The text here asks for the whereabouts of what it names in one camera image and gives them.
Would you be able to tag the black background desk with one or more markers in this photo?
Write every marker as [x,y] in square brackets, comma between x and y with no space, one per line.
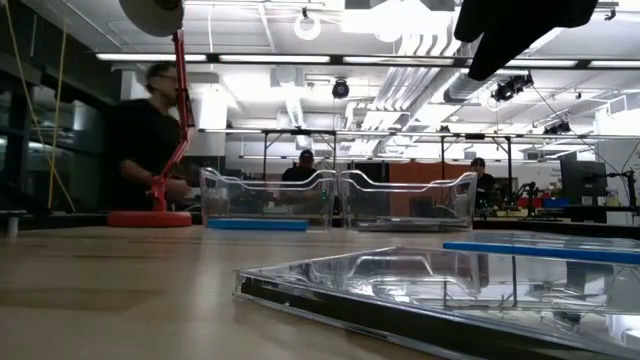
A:
[600,212]

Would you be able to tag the black hanging camera rig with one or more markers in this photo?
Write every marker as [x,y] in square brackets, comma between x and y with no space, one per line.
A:
[557,129]
[510,89]

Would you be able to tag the silver metal post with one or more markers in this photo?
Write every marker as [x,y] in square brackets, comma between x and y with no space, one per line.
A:
[12,222]

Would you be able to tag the red desk lamp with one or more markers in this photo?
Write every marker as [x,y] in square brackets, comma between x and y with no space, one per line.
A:
[181,100]

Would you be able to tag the clear jewel case black tray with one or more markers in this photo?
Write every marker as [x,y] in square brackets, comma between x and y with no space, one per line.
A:
[405,223]
[350,316]
[405,229]

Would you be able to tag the black workbench frame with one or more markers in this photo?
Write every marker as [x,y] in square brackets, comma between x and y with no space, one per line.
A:
[265,150]
[509,155]

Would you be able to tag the person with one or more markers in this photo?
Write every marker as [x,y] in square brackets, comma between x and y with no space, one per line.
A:
[482,182]
[145,140]
[300,172]

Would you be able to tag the plain blue jewel case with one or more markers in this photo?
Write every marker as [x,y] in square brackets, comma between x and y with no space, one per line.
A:
[257,225]
[525,251]

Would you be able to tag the clear plastic bin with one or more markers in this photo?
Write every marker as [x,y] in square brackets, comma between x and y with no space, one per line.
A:
[215,200]
[467,200]

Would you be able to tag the black overhead light bar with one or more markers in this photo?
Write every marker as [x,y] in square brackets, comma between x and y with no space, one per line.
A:
[212,58]

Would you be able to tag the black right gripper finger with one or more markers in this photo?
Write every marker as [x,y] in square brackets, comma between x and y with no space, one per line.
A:
[477,20]
[500,50]

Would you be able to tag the black computer monitor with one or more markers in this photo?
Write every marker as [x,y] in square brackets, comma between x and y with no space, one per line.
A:
[582,180]

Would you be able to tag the silver ventilation duct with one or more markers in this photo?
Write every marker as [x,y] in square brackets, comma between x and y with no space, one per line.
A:
[465,90]

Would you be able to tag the black dome ceiling camera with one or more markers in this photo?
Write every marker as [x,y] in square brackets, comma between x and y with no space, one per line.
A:
[340,89]

